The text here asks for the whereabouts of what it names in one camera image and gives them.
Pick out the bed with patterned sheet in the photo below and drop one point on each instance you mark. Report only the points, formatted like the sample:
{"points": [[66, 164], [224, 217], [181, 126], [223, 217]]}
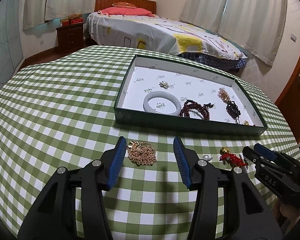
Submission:
{"points": [[140, 30]]}

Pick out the pink pillow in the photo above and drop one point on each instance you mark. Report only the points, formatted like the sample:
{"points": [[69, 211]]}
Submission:
{"points": [[125, 11]]}

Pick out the red tassel gold charm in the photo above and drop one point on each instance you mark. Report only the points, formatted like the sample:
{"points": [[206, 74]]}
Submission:
{"points": [[231, 158]]}

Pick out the brown wooden door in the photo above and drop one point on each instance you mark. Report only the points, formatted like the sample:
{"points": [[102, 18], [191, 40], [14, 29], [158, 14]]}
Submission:
{"points": [[297, 55]]}

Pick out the small silver crystal earring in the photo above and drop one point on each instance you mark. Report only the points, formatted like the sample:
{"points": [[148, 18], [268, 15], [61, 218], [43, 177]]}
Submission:
{"points": [[247, 163]]}

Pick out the green tray box white lining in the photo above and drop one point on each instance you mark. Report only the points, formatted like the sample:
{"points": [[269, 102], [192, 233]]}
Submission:
{"points": [[190, 85]]}

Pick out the wall light switch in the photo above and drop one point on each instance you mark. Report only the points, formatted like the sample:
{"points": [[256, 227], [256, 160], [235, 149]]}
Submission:
{"points": [[293, 37]]}

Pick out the frosted sliding door wardrobe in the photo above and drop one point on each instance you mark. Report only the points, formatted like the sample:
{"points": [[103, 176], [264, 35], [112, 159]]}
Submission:
{"points": [[2, 42]]}

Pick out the small brown cushion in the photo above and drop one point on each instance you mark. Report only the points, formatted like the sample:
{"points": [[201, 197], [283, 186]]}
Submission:
{"points": [[123, 4]]}

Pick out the brown packet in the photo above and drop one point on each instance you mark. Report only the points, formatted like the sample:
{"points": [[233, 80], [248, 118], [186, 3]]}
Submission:
{"points": [[75, 16]]}

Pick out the person's right hand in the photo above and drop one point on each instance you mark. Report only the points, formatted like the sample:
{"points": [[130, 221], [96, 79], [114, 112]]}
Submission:
{"points": [[288, 212]]}

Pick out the green checked tablecloth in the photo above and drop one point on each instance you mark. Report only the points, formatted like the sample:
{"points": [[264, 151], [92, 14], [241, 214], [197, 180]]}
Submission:
{"points": [[65, 105]]}

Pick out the small green red box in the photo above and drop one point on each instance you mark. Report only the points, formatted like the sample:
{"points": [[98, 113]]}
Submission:
{"points": [[65, 22]]}

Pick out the dark wooden nightstand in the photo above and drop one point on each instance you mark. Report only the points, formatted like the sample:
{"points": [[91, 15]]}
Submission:
{"points": [[70, 38]]}

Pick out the black carved pendant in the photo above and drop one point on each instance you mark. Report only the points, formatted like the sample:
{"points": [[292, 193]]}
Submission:
{"points": [[232, 108]]}

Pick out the small silver pearl earring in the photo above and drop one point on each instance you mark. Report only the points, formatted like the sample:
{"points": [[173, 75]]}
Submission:
{"points": [[206, 158]]}

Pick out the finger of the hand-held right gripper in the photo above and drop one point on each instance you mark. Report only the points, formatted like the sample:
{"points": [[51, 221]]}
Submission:
{"points": [[265, 151], [250, 156]]}

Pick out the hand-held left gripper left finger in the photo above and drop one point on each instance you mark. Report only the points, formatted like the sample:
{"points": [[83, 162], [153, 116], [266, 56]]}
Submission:
{"points": [[115, 165]]}

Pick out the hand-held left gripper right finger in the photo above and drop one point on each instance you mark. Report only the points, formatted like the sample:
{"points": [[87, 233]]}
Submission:
{"points": [[183, 165]]}

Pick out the white jade bangle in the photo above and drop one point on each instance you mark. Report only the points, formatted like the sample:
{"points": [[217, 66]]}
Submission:
{"points": [[148, 105]]}

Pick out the red gift box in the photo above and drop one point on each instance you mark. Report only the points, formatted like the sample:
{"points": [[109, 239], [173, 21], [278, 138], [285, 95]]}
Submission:
{"points": [[77, 21]]}

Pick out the small flower pearl brooch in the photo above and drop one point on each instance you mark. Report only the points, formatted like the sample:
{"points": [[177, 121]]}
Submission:
{"points": [[163, 84]]}

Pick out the small red gold charm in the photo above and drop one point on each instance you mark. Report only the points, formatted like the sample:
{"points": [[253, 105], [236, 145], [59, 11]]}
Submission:
{"points": [[246, 123]]}

